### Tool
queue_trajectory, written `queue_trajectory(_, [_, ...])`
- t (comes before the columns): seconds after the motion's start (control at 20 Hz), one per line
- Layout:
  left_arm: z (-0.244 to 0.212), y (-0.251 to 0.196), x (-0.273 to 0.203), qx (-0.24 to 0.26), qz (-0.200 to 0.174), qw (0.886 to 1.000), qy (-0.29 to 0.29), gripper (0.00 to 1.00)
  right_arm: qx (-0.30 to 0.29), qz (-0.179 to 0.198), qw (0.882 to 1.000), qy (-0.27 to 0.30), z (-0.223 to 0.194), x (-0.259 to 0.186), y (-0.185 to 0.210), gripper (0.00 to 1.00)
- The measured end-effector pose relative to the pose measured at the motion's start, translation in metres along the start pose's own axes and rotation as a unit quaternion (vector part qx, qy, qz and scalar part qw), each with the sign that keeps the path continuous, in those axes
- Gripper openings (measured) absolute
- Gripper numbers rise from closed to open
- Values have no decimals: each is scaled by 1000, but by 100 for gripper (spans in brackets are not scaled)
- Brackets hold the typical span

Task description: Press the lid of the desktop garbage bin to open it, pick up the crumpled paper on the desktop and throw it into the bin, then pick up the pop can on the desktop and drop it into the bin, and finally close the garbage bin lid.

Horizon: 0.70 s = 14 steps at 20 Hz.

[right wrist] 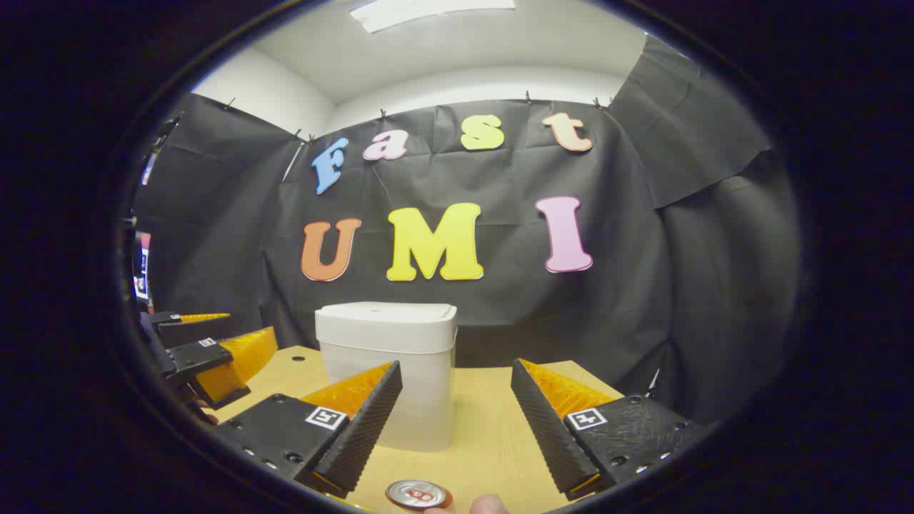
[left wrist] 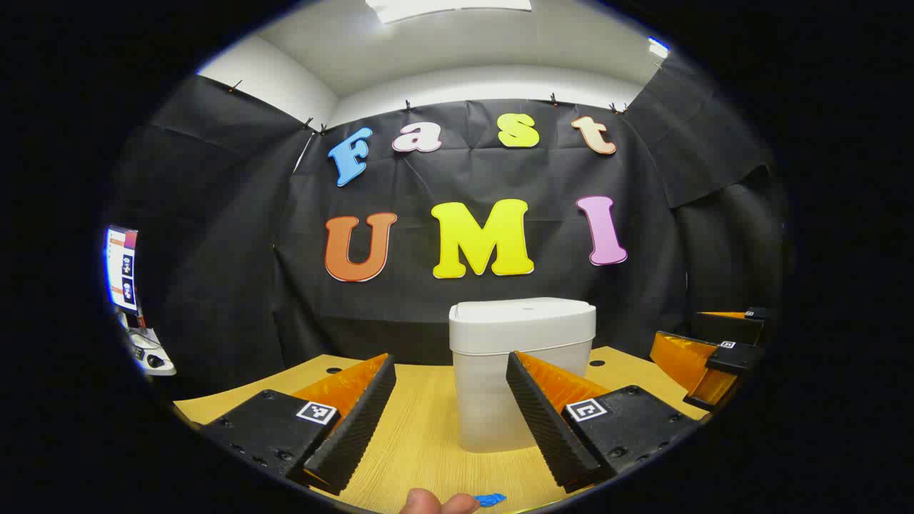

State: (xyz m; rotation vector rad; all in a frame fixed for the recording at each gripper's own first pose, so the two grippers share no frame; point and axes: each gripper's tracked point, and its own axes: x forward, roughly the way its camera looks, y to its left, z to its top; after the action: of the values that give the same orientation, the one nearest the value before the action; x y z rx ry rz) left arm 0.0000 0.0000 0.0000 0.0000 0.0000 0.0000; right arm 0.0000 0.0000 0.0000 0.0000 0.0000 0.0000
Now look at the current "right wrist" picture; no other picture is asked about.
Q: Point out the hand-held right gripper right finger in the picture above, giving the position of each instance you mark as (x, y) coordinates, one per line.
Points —
(546, 428)

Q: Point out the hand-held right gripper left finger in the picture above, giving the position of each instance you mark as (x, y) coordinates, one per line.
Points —
(364, 421)

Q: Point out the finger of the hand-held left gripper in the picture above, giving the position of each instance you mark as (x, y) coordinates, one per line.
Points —
(196, 357)
(171, 318)

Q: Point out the silver red pop can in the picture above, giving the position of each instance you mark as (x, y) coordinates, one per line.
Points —
(418, 494)

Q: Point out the white desktop garbage bin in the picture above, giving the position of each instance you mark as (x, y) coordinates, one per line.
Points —
(400, 335)

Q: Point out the wooden desktop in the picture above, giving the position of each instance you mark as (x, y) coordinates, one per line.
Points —
(485, 428)

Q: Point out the computer monitor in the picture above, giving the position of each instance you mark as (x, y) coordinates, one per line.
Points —
(142, 275)

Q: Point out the black backdrop cloth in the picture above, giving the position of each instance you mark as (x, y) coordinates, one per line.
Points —
(500, 314)

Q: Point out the ceiling light panel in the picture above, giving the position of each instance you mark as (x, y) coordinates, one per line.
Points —
(428, 11)

